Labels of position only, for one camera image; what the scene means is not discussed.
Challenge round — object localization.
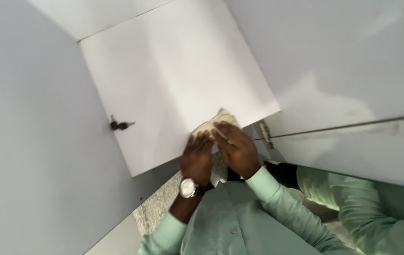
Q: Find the person's right hand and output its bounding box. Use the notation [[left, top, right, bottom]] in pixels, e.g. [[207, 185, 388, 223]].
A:
[[211, 121, 262, 180]]

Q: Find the person's left hand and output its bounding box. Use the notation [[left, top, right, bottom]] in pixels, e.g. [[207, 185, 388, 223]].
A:
[[180, 130, 214, 187]]

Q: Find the beige cleaning cloth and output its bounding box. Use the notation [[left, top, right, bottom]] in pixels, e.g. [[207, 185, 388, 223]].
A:
[[191, 108, 242, 143]]

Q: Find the metal cabinet hinge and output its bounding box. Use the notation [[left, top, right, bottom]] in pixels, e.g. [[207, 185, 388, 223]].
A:
[[258, 120, 276, 149]]

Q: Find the silver wristwatch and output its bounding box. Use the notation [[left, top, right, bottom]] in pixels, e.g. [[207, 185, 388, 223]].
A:
[[179, 177, 207, 199]]

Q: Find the open white cabinet door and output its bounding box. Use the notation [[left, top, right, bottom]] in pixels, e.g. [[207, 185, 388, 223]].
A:
[[78, 0, 282, 178]]

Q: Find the black key in lock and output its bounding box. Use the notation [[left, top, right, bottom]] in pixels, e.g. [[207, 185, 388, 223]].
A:
[[109, 114, 136, 131]]

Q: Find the person's light green shirt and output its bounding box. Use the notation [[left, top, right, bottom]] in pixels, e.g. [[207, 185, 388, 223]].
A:
[[180, 179, 330, 255]]

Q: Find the glossy white cabinet front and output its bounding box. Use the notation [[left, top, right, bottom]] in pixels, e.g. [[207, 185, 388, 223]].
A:
[[223, 0, 404, 192]]

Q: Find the white cabinet side panel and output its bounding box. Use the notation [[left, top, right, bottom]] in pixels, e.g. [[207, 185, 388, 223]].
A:
[[0, 0, 182, 255]]

